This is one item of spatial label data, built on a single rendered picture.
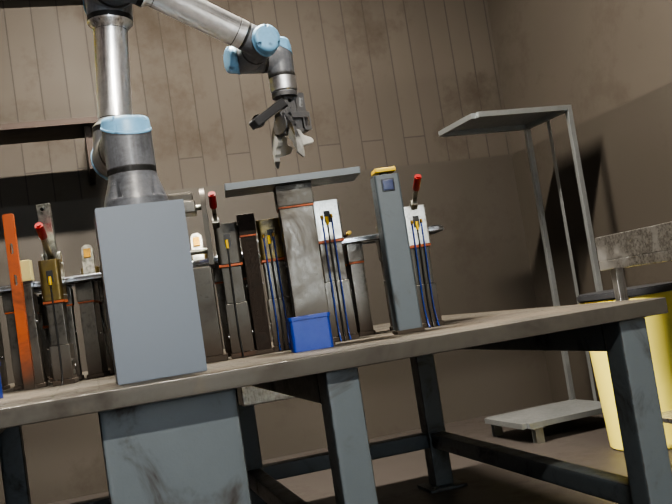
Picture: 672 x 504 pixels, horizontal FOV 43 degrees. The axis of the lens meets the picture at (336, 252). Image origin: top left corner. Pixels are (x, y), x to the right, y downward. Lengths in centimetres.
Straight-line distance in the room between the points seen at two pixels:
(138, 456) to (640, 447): 122
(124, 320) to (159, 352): 11
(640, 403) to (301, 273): 93
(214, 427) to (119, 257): 44
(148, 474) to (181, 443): 9
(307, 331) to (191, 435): 44
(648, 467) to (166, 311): 124
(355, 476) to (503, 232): 372
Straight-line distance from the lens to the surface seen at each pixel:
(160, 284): 199
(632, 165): 463
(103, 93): 227
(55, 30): 523
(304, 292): 231
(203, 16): 226
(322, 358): 191
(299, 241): 232
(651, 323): 384
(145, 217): 201
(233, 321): 243
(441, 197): 541
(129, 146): 208
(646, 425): 232
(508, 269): 554
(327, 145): 524
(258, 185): 230
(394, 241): 236
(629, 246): 332
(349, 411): 197
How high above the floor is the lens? 80
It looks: 4 degrees up
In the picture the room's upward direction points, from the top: 9 degrees counter-clockwise
